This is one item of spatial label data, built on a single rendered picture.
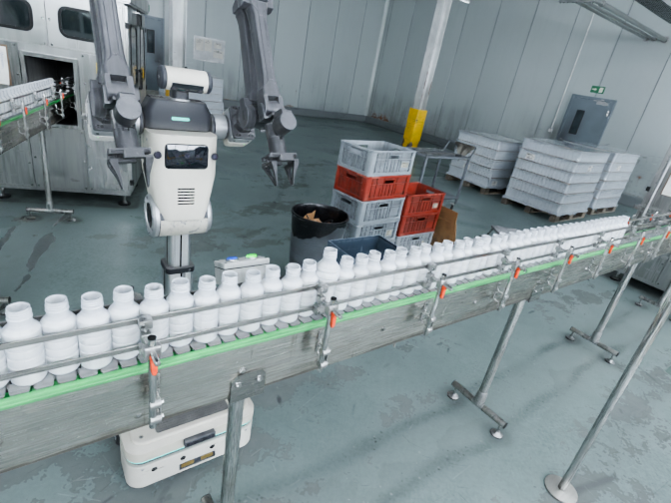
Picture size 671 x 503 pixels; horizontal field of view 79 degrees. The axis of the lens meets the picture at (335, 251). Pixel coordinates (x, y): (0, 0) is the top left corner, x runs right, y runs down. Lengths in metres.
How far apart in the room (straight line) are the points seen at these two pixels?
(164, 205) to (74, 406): 0.76
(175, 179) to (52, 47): 3.19
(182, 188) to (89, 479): 1.25
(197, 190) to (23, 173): 3.45
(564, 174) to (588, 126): 4.31
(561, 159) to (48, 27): 6.74
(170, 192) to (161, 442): 0.96
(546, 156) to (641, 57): 4.55
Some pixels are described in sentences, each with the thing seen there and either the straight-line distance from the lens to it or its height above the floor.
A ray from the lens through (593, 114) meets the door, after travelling 11.74.
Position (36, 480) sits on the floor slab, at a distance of 2.18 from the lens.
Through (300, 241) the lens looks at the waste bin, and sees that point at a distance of 3.09.
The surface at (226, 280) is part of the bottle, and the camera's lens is 1.01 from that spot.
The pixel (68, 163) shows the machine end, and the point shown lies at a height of 0.41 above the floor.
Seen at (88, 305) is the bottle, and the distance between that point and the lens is 0.94.
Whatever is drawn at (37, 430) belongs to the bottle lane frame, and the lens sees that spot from 1.07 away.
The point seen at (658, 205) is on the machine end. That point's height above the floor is 0.95.
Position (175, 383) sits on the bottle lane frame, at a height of 0.92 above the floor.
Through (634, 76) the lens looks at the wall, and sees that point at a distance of 11.64.
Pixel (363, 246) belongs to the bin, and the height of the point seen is 0.90.
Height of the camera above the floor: 1.65
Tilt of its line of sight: 24 degrees down
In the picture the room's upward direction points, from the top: 11 degrees clockwise
